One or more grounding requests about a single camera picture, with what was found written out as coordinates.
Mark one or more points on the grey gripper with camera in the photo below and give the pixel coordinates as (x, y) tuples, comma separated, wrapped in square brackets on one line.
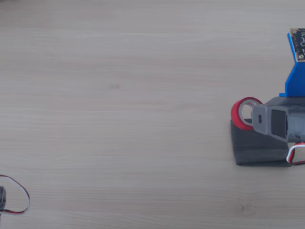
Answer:
[(262, 117)]

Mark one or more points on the red tape roll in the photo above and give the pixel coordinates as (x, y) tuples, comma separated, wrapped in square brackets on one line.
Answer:
[(236, 114)]

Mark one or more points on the dark grey folded mat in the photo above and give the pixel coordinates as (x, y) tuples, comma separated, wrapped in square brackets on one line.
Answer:
[(257, 148)]

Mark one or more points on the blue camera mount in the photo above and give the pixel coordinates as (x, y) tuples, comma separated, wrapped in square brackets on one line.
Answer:
[(296, 78)]

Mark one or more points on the small camera circuit board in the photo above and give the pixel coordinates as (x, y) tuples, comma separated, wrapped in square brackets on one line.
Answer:
[(299, 44)]

